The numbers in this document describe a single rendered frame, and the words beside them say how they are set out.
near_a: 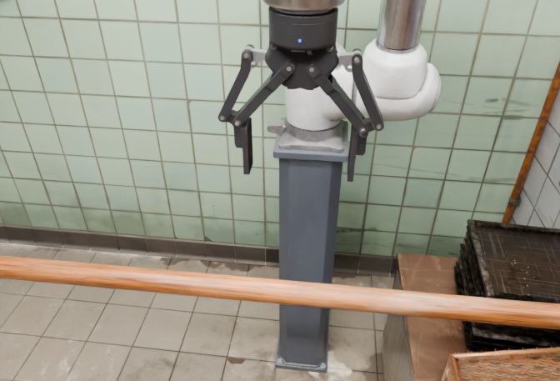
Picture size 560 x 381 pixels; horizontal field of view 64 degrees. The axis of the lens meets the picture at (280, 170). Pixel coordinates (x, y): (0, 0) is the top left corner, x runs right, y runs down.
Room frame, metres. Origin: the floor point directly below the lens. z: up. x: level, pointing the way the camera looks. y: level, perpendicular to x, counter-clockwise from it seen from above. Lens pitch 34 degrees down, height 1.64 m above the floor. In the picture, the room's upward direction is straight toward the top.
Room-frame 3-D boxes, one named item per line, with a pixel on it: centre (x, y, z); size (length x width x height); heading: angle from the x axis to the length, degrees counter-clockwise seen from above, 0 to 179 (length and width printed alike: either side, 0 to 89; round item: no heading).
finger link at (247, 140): (0.51, 0.04, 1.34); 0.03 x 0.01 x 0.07; 173
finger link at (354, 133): (0.49, -0.09, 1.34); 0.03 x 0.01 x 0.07; 173
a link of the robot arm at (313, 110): (1.14, -0.10, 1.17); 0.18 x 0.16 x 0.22; 81
